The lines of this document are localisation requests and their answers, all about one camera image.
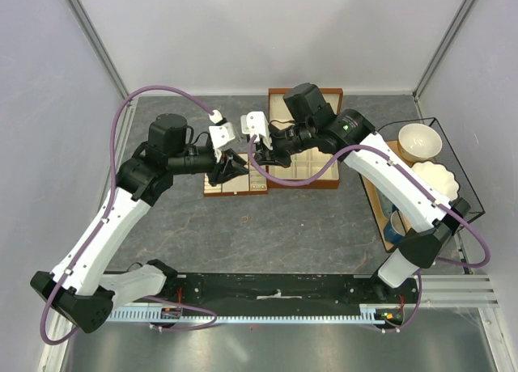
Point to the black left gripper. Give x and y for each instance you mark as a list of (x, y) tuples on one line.
[(227, 170)]

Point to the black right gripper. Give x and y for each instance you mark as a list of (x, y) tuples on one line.
[(272, 158)]

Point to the small brown jewelry tray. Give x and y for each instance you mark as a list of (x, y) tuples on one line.
[(244, 185)]

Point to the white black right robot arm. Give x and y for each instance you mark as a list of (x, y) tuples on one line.
[(352, 139)]

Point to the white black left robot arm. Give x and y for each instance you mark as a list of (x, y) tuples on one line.
[(78, 288)]

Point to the light blue oblong plate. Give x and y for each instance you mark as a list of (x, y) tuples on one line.
[(386, 206)]

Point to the wooden rack base board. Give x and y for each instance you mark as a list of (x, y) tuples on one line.
[(395, 179)]

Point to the blue cup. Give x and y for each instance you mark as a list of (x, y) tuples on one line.
[(396, 228)]

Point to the white bowl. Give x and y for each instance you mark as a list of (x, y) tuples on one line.
[(418, 142)]

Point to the white scalloped dish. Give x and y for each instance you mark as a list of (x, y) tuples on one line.
[(439, 177)]

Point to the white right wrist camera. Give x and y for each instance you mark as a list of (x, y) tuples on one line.
[(255, 124)]

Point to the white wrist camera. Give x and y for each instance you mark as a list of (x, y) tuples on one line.
[(222, 131), (255, 124)]

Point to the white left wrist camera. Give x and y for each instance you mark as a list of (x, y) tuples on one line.
[(222, 131)]

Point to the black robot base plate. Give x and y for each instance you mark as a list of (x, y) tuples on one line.
[(285, 293)]

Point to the light blue cable duct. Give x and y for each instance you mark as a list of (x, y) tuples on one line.
[(158, 313)]

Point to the black wire rack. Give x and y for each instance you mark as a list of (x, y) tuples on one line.
[(447, 157)]

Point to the left aluminium frame post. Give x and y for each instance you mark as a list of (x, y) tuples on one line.
[(83, 19)]

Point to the aluminium frame post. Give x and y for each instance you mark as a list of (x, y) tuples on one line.
[(83, 19), (446, 42)]

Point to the right aluminium frame post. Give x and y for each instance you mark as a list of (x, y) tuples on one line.
[(446, 42)]

